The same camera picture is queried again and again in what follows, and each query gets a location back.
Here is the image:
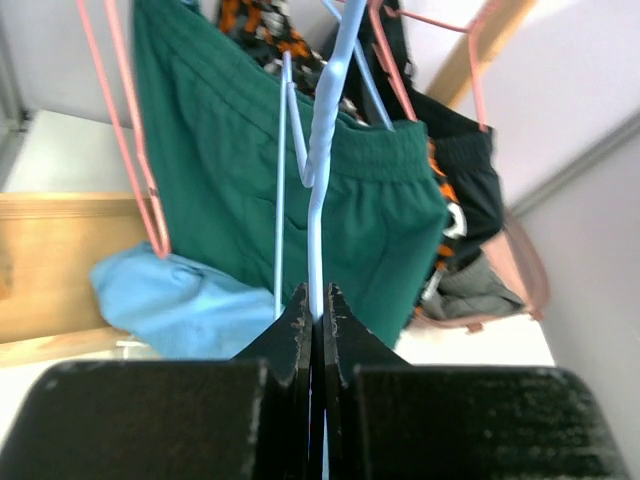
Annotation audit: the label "light blue hanger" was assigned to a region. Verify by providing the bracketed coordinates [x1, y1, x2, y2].
[273, 0, 371, 480]
[323, 1, 394, 131]

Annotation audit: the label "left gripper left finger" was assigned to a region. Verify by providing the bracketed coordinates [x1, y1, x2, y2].
[1, 285, 312, 479]

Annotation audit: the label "black shorts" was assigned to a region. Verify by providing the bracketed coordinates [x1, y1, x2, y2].
[345, 8, 504, 271]

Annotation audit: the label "light blue shorts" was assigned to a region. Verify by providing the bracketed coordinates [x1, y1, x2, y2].
[89, 242, 275, 360]

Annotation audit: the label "wooden clothes rack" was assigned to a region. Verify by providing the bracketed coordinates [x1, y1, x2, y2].
[0, 0, 539, 369]

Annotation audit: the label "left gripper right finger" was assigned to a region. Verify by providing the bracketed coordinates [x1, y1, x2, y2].
[322, 285, 629, 479]

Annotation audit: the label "grey shorts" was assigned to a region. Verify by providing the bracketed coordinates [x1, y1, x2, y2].
[419, 252, 525, 320]

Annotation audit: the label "orange camouflage shorts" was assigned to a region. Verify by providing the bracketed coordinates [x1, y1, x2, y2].
[217, 0, 471, 321]

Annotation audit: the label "pink hanger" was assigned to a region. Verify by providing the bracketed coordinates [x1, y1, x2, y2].
[467, 1, 499, 132]
[74, 0, 172, 260]
[368, 0, 475, 121]

